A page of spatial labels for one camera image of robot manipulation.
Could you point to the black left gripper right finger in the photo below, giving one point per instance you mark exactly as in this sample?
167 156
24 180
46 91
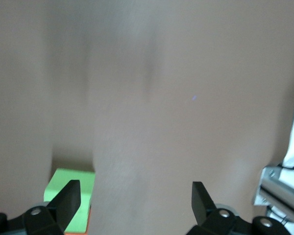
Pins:
202 203

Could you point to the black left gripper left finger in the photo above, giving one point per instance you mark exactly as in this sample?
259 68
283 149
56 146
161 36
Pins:
68 200

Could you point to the green foam cube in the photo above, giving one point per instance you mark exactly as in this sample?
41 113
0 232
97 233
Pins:
85 193

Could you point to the orange foam cube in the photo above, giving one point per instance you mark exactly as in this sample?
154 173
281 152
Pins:
88 224

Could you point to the brown table cover sheet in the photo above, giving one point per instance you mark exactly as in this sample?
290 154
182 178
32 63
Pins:
161 85

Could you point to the white metal bracket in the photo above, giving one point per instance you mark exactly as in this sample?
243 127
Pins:
270 174

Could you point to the silver aluminium profile rail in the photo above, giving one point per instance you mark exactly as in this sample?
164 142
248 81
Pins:
281 193

